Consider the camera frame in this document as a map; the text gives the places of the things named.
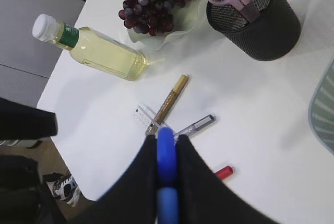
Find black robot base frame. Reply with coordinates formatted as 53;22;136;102
1;98;67;223

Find black mesh pen holder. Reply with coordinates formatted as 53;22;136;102
206;0;301;61

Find white sneaker on floor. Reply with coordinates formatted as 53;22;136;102
43;170;81;207

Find blue handled scissors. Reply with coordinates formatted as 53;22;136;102
157;127;180;223

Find silver blue marker pen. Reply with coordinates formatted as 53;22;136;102
174;114;216;142

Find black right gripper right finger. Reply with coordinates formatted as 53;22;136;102
176;135;276;223

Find red marker pen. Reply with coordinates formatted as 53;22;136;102
215;166;234;181

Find yellow tea drink bottle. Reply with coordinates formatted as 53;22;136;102
32;14;147;81

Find gold marker pen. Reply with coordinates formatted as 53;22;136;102
145;75;189;136

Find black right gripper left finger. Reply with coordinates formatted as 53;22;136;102
70;135;157;223

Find green woven plastic basket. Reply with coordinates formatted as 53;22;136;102
308;62;333;154

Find purple artificial grape bunch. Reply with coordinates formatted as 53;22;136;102
118;0;192;37

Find clear plastic ruler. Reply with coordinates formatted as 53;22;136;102
133;103;169;132

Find green wavy plastic plate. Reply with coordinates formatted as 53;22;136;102
127;0;205;50

